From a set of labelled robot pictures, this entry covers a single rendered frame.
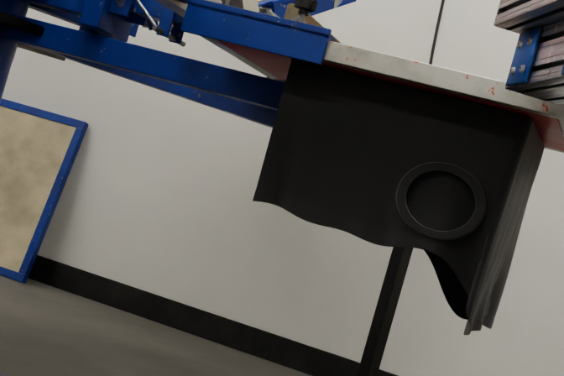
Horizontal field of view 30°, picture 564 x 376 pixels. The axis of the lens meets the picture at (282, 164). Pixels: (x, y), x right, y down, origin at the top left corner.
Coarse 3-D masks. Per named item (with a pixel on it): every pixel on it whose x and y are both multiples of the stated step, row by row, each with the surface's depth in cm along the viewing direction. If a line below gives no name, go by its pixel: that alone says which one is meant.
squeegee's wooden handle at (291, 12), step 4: (288, 4) 213; (292, 4) 212; (288, 8) 212; (292, 8) 212; (296, 8) 212; (288, 12) 212; (292, 12) 212; (296, 12) 212; (288, 16) 212; (292, 16) 212; (308, 16) 217; (304, 20) 216; (308, 20) 218; (312, 20) 221; (312, 24) 221; (316, 24) 224; (320, 24) 226; (332, 36) 237; (336, 40) 240
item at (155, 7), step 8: (144, 0) 241; (152, 0) 241; (136, 8) 242; (152, 8) 241; (160, 8) 240; (144, 16) 244; (152, 16) 241; (160, 16) 240; (176, 16) 239; (176, 24) 243
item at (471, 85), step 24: (336, 48) 199; (360, 48) 198; (264, 72) 253; (384, 72) 196; (408, 72) 195; (432, 72) 193; (456, 72) 192; (480, 96) 190; (504, 96) 189; (528, 96) 188
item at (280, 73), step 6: (252, 60) 236; (264, 66) 241; (270, 66) 237; (276, 66) 234; (270, 72) 250; (276, 72) 246; (282, 72) 242; (282, 78) 255; (540, 132) 215; (546, 138) 224; (552, 138) 221; (558, 138) 218; (546, 144) 235; (552, 144) 232; (558, 144) 229
